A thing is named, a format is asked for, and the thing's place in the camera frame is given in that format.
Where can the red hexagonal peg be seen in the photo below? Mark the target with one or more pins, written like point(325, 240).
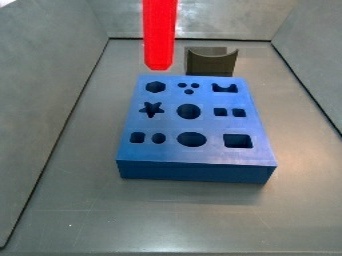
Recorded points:
point(159, 20)

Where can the blue shape-sorting block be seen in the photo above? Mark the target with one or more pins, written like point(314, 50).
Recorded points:
point(193, 129)

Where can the dark curved holder block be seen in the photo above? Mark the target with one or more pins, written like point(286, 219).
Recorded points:
point(210, 61)

